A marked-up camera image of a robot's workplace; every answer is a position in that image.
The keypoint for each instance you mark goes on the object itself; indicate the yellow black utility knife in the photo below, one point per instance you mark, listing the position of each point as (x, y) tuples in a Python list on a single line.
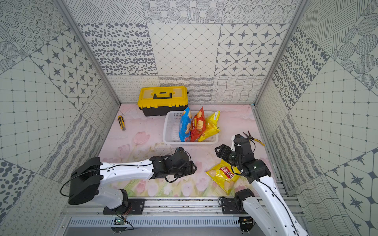
[(121, 122)]

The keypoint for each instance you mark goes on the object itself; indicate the yellow handled pliers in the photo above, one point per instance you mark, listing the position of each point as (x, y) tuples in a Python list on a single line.
[(252, 137)]

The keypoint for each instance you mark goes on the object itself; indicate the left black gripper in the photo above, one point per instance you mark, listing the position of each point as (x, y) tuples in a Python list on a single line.
[(186, 163)]

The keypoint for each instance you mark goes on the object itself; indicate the yellow black toolbox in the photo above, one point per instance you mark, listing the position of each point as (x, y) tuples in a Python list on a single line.
[(158, 101)]

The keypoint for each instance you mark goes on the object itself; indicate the yellow Lay's chips bag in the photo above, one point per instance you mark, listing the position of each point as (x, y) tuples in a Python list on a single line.
[(224, 175)]

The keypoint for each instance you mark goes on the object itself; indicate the red chips bag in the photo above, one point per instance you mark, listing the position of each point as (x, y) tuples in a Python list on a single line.
[(198, 125)]

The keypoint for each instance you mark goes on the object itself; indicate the aluminium mounting rail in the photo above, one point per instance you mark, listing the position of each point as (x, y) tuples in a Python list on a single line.
[(158, 212)]

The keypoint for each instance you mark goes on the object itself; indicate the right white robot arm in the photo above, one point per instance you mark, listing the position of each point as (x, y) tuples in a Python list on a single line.
[(275, 219)]

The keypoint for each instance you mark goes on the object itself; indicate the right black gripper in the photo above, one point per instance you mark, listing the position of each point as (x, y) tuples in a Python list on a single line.
[(224, 151)]

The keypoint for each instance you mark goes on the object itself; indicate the white plastic basket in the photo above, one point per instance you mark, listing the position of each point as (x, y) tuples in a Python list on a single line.
[(171, 132)]

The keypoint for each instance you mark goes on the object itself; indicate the blue chips bag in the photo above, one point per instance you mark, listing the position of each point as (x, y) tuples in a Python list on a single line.
[(185, 125)]

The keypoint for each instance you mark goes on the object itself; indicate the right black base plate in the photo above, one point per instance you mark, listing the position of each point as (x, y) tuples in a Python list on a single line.
[(228, 206)]

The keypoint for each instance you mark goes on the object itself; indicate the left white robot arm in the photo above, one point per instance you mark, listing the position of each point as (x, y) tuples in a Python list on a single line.
[(90, 182)]

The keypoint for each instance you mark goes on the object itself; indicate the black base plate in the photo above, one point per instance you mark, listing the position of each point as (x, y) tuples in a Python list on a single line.
[(228, 206), (134, 207)]

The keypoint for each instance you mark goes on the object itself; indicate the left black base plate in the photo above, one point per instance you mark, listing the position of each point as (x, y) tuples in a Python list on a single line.
[(134, 207)]

